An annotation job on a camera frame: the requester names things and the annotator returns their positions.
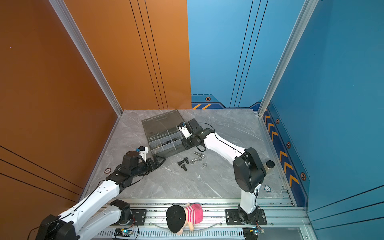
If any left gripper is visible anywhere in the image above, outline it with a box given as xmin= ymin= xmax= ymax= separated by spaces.
xmin=131 ymin=155 xmax=166 ymax=180

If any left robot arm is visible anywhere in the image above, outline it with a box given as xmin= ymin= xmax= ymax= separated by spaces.
xmin=36 ymin=149 xmax=166 ymax=240

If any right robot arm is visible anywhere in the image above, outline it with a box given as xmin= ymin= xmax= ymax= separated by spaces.
xmin=178 ymin=119 xmax=267 ymax=225

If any grey plastic organizer box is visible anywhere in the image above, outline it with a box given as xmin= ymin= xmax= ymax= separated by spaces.
xmin=142 ymin=110 xmax=186 ymax=158

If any left circuit board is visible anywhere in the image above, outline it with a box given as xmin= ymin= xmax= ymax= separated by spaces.
xmin=114 ymin=228 xmax=135 ymax=238

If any circuit board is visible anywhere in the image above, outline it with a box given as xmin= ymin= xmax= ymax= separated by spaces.
xmin=114 ymin=228 xmax=135 ymax=238
xmin=243 ymin=228 xmax=265 ymax=240

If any round floor marker right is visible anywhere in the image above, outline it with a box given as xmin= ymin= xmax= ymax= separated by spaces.
xmin=264 ymin=186 xmax=271 ymax=193

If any right circuit board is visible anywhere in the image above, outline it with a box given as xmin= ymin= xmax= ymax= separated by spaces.
xmin=243 ymin=228 xmax=265 ymax=240

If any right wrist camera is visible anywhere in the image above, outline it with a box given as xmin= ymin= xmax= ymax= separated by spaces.
xmin=178 ymin=122 xmax=191 ymax=139

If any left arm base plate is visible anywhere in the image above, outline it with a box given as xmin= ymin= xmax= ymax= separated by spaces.
xmin=117 ymin=209 xmax=147 ymax=226

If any aluminium rail frame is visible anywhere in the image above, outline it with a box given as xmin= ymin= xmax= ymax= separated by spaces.
xmin=53 ymin=196 xmax=319 ymax=240

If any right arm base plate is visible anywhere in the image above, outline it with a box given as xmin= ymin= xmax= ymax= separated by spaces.
xmin=225 ymin=208 xmax=268 ymax=226

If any right aluminium corner post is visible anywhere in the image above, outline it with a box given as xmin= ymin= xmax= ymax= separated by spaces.
xmin=258 ymin=0 xmax=319 ymax=117

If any aluminium corner post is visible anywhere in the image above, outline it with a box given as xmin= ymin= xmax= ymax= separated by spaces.
xmin=258 ymin=0 xmax=319 ymax=117
xmin=49 ymin=0 xmax=123 ymax=118

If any left aluminium corner post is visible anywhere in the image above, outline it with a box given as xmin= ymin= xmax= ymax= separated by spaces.
xmin=49 ymin=0 xmax=123 ymax=118

